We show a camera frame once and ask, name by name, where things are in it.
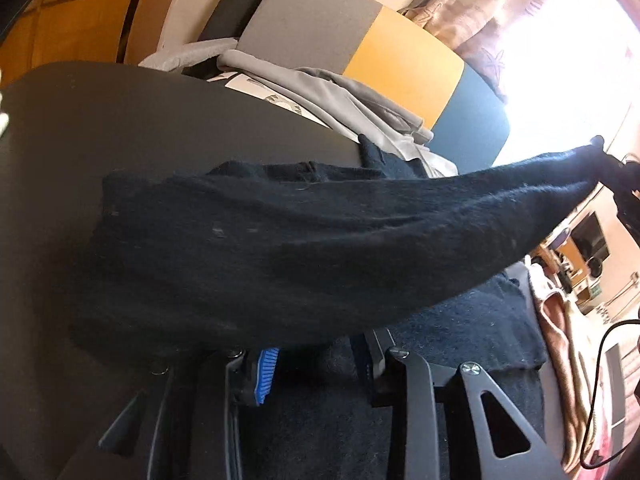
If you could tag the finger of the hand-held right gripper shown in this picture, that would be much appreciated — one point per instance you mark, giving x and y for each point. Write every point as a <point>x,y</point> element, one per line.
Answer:
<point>617,170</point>
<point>629,212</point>

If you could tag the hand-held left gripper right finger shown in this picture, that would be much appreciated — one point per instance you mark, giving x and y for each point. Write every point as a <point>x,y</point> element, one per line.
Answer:
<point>361,365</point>

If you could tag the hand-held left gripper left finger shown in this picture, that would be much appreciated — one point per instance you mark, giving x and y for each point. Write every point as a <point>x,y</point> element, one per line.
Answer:
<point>265,380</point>

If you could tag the black knit sweater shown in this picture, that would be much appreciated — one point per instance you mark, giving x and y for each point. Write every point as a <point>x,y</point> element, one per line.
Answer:
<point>300,250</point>

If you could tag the black monitor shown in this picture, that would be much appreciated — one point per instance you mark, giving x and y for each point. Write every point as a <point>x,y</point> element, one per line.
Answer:
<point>592,237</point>

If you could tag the white desk fan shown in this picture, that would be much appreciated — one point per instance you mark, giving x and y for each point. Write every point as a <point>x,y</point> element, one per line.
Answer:
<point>598,267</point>

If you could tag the bright window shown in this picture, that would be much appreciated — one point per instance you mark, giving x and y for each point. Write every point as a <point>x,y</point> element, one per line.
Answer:
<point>575,85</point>

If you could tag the pink knit sweater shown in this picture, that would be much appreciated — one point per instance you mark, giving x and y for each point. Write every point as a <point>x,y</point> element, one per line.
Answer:
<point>555,320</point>

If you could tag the beige knit sweater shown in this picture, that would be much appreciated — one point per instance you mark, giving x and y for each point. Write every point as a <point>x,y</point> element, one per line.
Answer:
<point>580,375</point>

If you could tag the pink starfish curtain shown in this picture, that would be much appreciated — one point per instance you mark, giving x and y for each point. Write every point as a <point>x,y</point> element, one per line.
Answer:
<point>475,20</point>

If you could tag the grey yellow blue armchair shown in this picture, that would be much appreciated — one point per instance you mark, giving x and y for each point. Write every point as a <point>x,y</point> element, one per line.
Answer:
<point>400,60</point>

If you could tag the grey garment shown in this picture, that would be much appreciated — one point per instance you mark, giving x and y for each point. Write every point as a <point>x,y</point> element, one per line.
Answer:
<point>340,95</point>

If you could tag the white printed seat cushion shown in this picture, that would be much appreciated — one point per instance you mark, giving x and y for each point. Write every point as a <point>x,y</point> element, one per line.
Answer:
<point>250,87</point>

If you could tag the black flat panel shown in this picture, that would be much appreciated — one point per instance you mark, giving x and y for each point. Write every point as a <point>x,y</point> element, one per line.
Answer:
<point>235,5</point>

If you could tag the orange wooden wardrobe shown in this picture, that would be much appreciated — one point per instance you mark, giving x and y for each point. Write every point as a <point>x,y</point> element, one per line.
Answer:
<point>75,20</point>

